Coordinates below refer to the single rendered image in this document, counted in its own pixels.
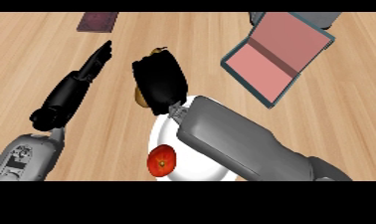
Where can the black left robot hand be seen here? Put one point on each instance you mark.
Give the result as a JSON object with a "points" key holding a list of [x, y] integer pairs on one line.
{"points": [[68, 93]]}

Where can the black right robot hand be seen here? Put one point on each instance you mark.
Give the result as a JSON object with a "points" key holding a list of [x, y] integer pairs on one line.
{"points": [[161, 82]]}

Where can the brown pear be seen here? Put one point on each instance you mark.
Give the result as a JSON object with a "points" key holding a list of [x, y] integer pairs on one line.
{"points": [[142, 99]]}

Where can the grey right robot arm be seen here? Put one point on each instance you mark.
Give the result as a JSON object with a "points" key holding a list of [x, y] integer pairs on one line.
{"points": [[245, 141]]}

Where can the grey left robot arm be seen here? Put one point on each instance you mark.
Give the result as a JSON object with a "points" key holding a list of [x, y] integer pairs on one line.
{"points": [[30, 160]]}

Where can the open pink box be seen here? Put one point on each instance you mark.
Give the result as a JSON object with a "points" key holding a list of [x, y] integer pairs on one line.
{"points": [[276, 58]]}

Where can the white plate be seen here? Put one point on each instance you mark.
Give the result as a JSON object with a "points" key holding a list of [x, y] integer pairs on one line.
{"points": [[195, 165]]}

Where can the dark maroon flat block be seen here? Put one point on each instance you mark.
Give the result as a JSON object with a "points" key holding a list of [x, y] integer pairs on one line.
{"points": [[98, 21]]}

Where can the red tomato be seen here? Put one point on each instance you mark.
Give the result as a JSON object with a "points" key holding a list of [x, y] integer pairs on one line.
{"points": [[161, 161]]}

